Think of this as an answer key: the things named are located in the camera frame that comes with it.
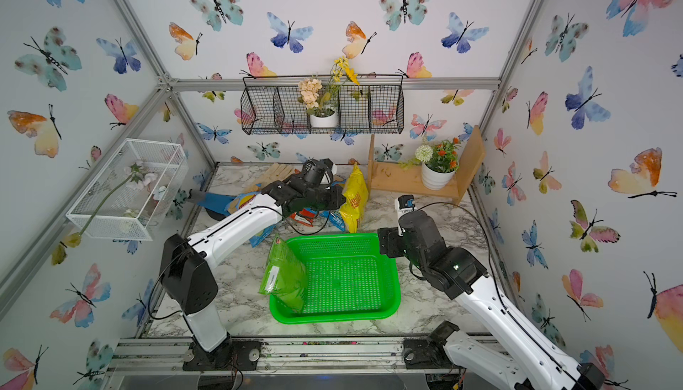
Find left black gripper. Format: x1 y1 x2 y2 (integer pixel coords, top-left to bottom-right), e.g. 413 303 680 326
302 186 347 210

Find yellow chip bag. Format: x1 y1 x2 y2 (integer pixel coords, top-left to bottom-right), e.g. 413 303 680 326
339 164 369 233

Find blue lime chip bag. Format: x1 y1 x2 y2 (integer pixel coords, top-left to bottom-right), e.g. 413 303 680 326
229 193 282 248

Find green chip bag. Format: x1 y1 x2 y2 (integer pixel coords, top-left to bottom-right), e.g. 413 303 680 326
258 235 309 313

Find blue tomato chip bag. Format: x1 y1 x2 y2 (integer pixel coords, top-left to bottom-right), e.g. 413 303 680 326
320 211 347 233

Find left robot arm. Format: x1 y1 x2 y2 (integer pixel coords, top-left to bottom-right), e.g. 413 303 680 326
158 159 345 370

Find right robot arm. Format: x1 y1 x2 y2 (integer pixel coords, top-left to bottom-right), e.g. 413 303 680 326
378 207 606 389

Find green plastic basket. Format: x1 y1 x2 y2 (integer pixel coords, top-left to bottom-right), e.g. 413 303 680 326
269 233 401 325

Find red chip bag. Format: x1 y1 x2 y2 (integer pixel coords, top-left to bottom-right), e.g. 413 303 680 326
290 209 318 227

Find beige work glove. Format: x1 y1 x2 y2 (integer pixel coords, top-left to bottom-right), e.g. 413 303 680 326
243 163 299 194

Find white pot beige flowers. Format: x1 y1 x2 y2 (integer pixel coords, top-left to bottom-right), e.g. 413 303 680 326
297 78 339 130

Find wooden corner shelf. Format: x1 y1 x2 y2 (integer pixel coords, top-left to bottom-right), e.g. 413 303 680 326
366 126 486 203

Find white pot green plant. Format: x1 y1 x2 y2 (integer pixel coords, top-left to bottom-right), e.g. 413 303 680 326
399 137 461 191

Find yellow artificial flower sprig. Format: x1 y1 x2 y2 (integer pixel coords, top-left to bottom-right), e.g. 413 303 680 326
325 56 360 105

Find pink artificial flower stem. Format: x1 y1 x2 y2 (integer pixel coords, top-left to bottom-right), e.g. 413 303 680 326
70 160 159 240

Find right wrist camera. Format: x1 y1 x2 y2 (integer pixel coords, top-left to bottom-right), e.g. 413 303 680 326
395 194 415 236

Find black wire wall basket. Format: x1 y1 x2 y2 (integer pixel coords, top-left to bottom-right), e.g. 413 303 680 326
236 73 405 136

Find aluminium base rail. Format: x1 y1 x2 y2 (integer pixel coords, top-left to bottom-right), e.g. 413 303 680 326
106 333 556 378

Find white wire mesh box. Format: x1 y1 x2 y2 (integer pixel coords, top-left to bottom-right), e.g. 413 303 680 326
66 138 189 242

